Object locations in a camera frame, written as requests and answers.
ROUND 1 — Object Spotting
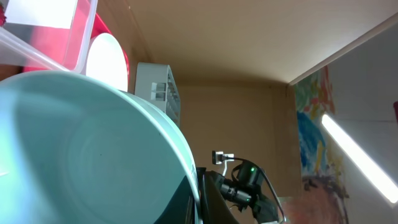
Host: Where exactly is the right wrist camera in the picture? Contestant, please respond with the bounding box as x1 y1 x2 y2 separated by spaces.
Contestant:
211 151 234 165

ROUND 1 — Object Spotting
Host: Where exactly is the light blue rice bowl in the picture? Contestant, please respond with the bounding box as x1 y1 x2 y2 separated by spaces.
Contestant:
1 70 202 223

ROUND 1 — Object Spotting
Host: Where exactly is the colourful wall painting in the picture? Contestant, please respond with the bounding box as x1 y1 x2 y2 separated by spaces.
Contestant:
282 67 349 224

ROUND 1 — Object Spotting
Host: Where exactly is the clear plastic bin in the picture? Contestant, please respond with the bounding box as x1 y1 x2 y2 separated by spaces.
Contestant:
1 0 98 73

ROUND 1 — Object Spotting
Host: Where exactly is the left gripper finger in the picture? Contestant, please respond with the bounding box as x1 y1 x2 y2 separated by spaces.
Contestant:
197 167 239 224

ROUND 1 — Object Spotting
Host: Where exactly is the ceiling light strip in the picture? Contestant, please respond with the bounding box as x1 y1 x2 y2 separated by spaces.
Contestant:
321 114 397 204

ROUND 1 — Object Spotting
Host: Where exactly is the light blue plate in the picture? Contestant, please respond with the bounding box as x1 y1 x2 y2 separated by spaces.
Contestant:
85 32 129 93

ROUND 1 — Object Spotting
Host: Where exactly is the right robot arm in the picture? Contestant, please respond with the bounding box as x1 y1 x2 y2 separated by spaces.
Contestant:
212 152 286 224

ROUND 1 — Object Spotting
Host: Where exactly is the grey dishwasher rack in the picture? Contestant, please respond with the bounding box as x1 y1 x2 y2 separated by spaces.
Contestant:
134 62 181 127

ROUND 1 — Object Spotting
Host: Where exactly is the red serving tray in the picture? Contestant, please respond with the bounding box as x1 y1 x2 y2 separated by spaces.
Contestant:
23 12 131 93

